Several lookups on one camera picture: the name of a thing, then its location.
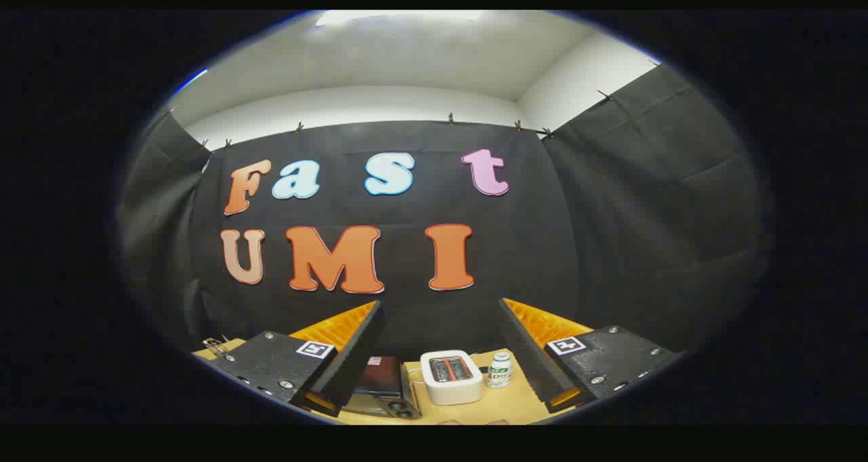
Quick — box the white bottle green label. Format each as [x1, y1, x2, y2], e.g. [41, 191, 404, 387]
[486, 351, 514, 389]

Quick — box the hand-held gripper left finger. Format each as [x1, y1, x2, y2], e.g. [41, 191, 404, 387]
[195, 300, 386, 419]

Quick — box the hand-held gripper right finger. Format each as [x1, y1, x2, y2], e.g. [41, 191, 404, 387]
[497, 297, 682, 415]

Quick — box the black toaster oven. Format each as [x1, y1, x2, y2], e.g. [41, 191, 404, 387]
[342, 355, 422, 421]

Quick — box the white pop-up toaster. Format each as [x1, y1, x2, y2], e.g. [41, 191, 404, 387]
[420, 349, 484, 406]

